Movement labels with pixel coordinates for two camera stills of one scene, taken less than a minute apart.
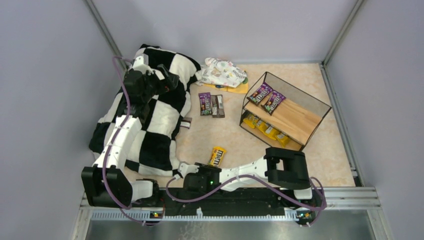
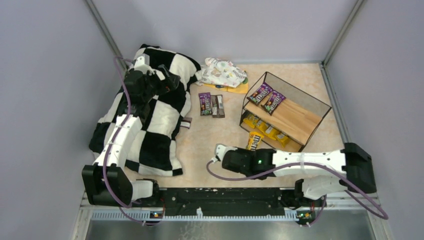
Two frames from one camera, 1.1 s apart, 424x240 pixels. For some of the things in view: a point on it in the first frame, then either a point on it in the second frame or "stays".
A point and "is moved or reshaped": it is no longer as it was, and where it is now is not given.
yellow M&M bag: [216, 156] is moved or reshaped
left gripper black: [162, 79] stays
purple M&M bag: [275, 99] stays
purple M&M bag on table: [205, 105] stays
